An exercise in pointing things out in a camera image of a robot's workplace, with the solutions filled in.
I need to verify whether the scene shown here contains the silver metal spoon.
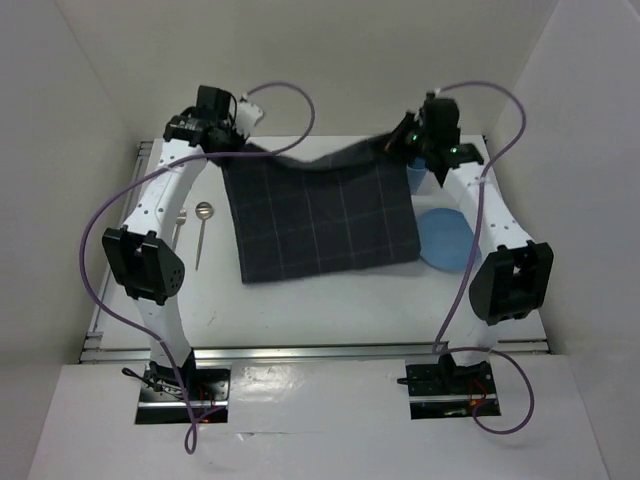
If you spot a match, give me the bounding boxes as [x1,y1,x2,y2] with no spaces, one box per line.
[195,201,215,270]

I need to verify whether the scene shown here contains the dark grey checked cloth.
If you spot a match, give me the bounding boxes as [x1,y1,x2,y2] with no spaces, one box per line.
[218,134,420,284]

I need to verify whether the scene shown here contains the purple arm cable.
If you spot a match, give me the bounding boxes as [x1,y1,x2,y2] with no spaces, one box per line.
[431,81,536,435]
[79,81,316,455]

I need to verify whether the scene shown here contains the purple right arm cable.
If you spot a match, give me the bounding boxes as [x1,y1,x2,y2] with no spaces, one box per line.
[431,81,536,435]

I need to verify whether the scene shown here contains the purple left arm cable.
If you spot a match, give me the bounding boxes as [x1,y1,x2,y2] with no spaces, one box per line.
[79,81,316,455]

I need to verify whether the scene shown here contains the blue plastic cup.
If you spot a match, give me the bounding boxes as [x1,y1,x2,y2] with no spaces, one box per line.
[406,157,428,195]

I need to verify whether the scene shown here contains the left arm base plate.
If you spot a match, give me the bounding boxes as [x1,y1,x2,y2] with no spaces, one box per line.
[134,364,234,426]

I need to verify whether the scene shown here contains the blue plastic plate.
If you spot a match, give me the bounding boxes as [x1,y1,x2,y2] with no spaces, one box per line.
[417,208,474,273]

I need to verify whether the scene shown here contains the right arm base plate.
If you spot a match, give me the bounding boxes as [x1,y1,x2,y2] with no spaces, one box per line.
[396,355,501,420]

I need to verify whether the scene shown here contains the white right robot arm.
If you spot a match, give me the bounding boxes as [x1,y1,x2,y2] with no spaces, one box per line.
[385,92,554,392]

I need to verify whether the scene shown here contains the silver metal fork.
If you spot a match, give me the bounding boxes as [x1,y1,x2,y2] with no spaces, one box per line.
[172,208,187,250]

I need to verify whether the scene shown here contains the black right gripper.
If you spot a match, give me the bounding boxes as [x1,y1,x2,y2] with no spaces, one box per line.
[375,111,434,166]

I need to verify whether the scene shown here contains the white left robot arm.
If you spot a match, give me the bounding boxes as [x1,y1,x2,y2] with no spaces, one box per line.
[102,86,264,399]

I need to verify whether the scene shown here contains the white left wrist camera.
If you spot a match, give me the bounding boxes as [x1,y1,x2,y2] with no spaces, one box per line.
[235,96,265,139]

